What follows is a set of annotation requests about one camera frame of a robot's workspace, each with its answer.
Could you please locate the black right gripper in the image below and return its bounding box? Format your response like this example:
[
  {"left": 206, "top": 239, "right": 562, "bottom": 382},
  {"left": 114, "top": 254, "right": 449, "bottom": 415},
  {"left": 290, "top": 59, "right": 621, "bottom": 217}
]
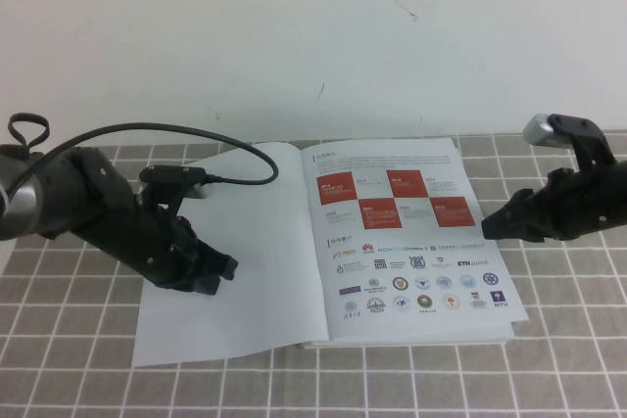
[{"left": 482, "top": 163, "right": 619, "bottom": 243}]

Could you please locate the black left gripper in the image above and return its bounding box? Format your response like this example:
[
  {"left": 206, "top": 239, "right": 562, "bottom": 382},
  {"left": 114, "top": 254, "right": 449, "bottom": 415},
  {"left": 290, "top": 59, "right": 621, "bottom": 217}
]
[{"left": 126, "top": 195, "right": 240, "bottom": 298}]

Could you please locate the white brochure book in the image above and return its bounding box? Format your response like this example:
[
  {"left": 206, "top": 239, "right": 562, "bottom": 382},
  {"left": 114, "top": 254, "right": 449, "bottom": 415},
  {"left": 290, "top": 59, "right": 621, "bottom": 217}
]
[{"left": 130, "top": 137, "right": 529, "bottom": 369}]

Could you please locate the grey white-grid tablecloth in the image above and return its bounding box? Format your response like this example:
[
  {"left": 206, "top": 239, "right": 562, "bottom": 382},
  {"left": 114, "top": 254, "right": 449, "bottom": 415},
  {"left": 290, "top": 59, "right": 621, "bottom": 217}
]
[{"left": 0, "top": 131, "right": 627, "bottom": 418}]

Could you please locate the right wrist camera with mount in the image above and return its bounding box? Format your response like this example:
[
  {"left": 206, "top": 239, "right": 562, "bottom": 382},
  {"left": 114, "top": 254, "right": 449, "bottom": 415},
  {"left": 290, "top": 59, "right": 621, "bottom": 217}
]
[{"left": 522, "top": 113, "right": 619, "bottom": 179}]

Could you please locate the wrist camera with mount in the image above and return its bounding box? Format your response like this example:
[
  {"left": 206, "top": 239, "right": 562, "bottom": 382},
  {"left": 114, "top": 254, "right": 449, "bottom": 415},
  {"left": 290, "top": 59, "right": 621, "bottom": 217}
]
[
  {"left": 138, "top": 164, "right": 217, "bottom": 216},
  {"left": 522, "top": 113, "right": 619, "bottom": 179}
]

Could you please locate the black left camera cable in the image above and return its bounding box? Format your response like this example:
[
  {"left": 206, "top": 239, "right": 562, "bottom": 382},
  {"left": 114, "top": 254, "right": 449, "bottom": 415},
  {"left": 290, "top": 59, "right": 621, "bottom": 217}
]
[{"left": 0, "top": 113, "right": 279, "bottom": 204}]

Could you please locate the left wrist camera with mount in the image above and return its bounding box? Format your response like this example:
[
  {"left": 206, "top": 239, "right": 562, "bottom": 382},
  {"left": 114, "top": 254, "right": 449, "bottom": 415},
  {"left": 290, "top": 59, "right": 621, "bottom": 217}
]
[{"left": 138, "top": 164, "right": 217, "bottom": 216}]

